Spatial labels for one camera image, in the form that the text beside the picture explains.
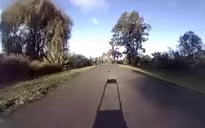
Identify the tall leafy tree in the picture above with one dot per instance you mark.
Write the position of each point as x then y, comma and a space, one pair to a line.
130, 33

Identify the grey asphalt path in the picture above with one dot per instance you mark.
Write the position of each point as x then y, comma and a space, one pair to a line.
80, 100

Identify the large willow tree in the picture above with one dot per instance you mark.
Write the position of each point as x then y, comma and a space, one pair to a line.
36, 30

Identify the dark bushes row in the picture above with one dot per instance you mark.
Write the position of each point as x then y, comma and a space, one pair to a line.
176, 61

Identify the grass verge with leaves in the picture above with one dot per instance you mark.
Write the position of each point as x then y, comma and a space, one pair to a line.
26, 90

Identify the dark hedge of bushes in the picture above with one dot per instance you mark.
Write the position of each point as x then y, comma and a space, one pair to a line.
20, 68

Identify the shaded grass verge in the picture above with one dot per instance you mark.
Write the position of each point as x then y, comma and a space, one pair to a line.
186, 80

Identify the round dark tree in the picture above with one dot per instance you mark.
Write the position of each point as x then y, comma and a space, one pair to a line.
190, 45

